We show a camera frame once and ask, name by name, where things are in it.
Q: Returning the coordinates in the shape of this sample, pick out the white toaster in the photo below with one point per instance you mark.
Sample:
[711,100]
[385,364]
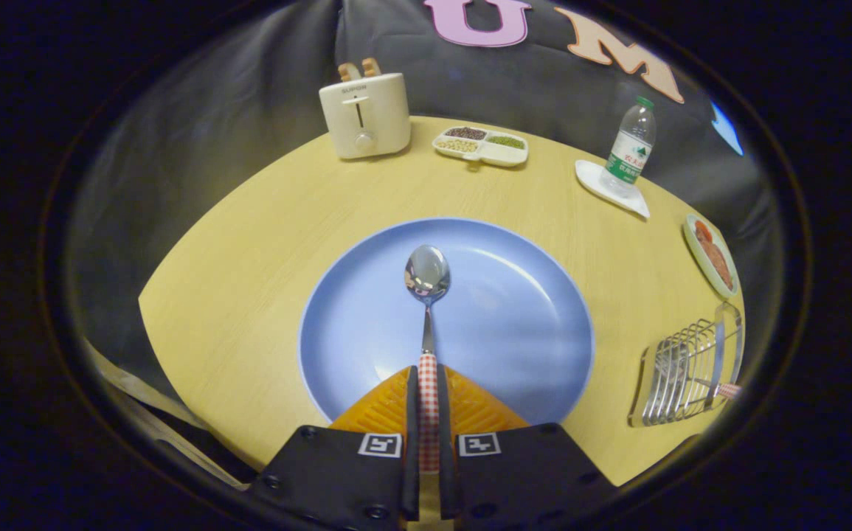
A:
[366,118]

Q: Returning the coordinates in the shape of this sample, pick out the clear water bottle green cap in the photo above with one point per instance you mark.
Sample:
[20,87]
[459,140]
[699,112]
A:
[628,151]

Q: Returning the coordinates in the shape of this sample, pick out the person's beige clothing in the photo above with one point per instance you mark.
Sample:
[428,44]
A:
[130,391]

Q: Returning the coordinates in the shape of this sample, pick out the toast bread slice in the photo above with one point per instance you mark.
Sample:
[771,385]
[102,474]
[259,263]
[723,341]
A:
[349,72]
[372,67]

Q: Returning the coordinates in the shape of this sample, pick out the brown meat slice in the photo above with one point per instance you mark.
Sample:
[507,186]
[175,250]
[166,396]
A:
[717,258]

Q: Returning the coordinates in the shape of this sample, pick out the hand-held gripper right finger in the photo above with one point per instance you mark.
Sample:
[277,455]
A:
[529,479]

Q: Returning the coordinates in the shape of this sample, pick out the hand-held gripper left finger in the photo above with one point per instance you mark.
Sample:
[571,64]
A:
[337,479]

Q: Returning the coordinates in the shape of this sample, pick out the clear cutlery drain rack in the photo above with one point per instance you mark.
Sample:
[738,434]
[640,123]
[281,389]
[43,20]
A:
[680,383]

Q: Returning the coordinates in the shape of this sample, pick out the black backdrop cloth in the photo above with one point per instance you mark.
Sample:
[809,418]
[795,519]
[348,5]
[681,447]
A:
[248,110]

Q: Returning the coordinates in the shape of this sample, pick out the white coaster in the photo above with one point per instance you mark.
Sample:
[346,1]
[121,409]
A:
[591,181]

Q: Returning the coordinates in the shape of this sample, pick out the pale green food plate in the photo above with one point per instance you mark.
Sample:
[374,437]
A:
[693,243]

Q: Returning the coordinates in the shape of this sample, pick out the blue plate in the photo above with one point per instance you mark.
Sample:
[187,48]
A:
[514,317]

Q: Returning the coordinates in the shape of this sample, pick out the white divided dish with beans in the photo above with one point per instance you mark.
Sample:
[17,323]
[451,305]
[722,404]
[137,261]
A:
[503,153]

